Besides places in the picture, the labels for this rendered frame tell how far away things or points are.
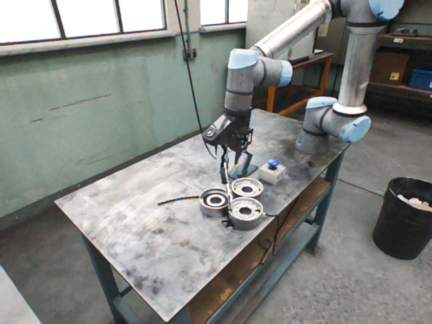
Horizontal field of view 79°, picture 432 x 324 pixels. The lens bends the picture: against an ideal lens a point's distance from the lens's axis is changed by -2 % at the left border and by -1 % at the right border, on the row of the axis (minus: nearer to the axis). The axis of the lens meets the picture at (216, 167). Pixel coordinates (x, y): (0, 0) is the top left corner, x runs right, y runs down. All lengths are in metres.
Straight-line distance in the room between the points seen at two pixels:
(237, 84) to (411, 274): 1.64
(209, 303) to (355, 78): 0.89
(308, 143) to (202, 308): 0.77
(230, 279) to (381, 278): 1.13
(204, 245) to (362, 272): 1.30
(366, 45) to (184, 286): 0.88
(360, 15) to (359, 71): 0.17
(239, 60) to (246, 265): 0.70
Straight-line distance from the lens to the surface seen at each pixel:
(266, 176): 1.00
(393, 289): 1.92
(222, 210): 0.83
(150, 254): 0.77
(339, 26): 4.57
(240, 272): 1.03
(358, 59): 1.03
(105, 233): 0.86
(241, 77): 0.73
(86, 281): 1.83
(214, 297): 0.97
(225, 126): 0.74
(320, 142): 1.23
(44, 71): 2.13
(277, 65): 0.80
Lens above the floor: 1.38
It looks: 32 degrees down
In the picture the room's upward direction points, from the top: straight up
